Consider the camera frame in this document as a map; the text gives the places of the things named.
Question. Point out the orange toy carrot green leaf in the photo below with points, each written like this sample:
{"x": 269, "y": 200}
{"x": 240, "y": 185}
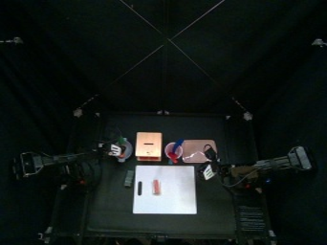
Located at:
{"x": 122, "y": 141}

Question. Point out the grey bowl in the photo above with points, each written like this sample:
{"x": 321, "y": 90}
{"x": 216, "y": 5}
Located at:
{"x": 126, "y": 153}

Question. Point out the pink tray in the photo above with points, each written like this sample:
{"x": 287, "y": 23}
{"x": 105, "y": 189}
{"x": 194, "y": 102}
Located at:
{"x": 190, "y": 148}

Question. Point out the red wooden box with knob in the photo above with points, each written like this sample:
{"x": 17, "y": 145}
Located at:
{"x": 148, "y": 143}

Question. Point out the green white striped block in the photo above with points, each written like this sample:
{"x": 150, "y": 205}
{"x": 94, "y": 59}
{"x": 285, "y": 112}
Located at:
{"x": 129, "y": 178}

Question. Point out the red plastic spatula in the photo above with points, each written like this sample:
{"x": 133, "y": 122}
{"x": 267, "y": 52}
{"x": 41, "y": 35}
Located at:
{"x": 172, "y": 156}

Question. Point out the blue plastic utensil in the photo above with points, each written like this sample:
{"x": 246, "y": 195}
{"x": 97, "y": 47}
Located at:
{"x": 177, "y": 143}

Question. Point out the white cutting board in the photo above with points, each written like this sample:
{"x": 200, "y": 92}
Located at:
{"x": 173, "y": 197}

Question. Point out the red plastic cup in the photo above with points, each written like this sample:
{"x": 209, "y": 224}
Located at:
{"x": 169, "y": 147}

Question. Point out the white toy block red top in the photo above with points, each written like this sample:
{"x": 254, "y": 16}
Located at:
{"x": 156, "y": 187}

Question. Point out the black plate with white text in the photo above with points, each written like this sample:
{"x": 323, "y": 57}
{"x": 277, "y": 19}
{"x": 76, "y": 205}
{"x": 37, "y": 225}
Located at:
{"x": 252, "y": 220}

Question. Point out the silver frame bracket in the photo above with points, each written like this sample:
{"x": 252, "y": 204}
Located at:
{"x": 16, "y": 40}
{"x": 317, "y": 42}

